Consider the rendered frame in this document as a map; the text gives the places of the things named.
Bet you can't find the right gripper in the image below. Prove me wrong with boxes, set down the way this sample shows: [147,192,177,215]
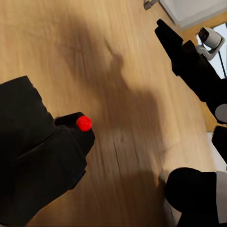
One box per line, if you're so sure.
[155,19,216,90]

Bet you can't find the digital camera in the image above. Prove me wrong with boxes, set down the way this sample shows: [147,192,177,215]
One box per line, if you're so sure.
[0,76,96,227]

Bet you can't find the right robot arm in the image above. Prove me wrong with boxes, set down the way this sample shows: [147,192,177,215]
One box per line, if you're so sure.
[155,19,227,123]

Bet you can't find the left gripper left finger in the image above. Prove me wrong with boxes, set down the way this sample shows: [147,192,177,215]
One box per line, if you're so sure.
[0,126,25,182]

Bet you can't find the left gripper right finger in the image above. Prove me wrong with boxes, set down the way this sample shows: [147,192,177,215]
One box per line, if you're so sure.
[212,126,227,164]

